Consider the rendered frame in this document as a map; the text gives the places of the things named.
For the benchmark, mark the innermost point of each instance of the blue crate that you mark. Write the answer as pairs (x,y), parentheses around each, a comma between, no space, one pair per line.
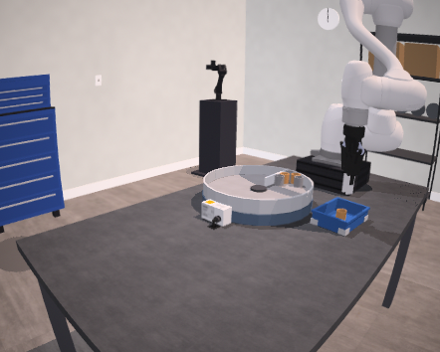
(324,215)

